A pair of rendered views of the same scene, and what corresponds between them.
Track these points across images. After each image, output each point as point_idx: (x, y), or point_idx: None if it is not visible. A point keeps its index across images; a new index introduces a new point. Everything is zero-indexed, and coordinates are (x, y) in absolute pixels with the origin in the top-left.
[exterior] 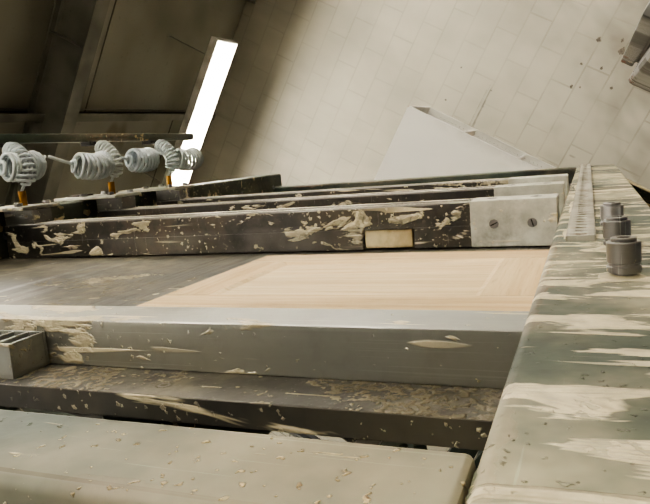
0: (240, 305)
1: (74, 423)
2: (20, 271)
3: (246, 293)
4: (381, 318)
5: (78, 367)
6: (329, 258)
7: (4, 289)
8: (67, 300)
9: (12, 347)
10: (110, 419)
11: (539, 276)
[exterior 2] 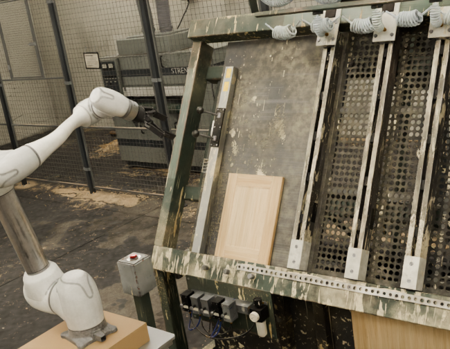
0: (226, 197)
1: (167, 211)
2: (302, 75)
3: (238, 192)
4: (199, 231)
5: None
6: (271, 200)
7: (272, 100)
8: (255, 136)
9: (202, 172)
10: None
11: (238, 257)
